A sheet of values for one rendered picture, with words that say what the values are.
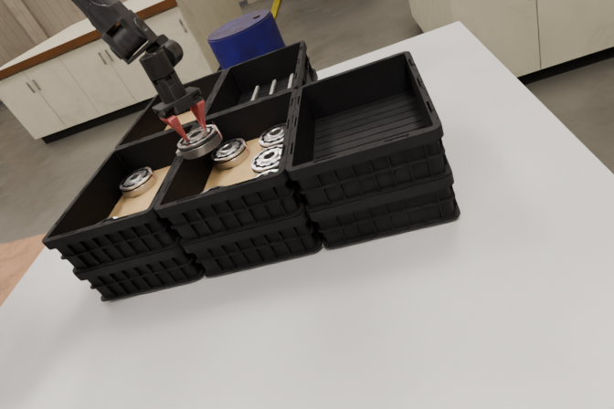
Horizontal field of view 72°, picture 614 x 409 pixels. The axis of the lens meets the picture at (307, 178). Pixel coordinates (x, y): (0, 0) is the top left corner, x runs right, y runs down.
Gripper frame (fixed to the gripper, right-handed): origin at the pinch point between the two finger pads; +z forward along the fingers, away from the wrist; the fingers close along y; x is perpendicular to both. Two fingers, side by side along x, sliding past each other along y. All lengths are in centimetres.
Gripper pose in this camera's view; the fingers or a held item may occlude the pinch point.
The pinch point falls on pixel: (195, 132)
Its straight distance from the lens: 103.6
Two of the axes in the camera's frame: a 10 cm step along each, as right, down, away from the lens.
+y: -7.3, 5.6, -3.9
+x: 5.9, 2.2, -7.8
